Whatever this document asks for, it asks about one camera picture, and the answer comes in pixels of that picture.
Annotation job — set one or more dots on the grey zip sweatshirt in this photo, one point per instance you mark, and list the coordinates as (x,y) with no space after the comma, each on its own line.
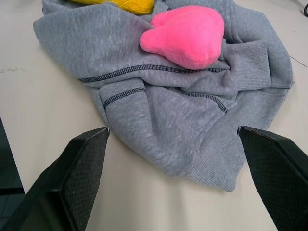
(154,101)

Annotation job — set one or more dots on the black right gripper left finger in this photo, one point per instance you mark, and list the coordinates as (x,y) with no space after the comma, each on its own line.
(72,178)

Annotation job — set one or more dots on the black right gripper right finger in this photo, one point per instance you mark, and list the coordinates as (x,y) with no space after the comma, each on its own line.
(276,173)

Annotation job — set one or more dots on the yellow plush toy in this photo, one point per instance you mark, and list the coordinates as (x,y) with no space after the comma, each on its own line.
(125,6)

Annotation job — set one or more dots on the pink plush toy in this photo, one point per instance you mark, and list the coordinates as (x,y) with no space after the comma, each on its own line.
(185,36)

